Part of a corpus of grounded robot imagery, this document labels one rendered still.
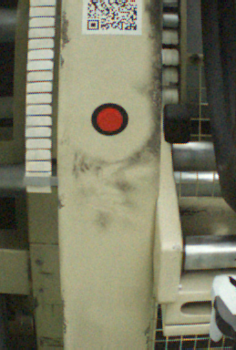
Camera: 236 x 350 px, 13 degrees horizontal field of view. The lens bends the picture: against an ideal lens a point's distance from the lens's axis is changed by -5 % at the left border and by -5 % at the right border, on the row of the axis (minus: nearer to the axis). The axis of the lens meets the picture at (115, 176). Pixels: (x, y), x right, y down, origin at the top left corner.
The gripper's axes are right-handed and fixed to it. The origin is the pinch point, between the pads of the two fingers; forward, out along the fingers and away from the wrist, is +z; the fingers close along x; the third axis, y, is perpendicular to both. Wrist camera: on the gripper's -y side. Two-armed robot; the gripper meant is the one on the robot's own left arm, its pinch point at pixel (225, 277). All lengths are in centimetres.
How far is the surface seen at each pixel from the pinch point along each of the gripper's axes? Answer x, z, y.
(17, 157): 22, 117, 41
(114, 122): 4.0, 38.1, -0.1
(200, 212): 29, 54, 22
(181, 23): 29, 70, -5
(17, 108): 20, 116, 29
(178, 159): 23, 54, 13
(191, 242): 12.9, 29.0, 12.5
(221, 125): 25, 46, 4
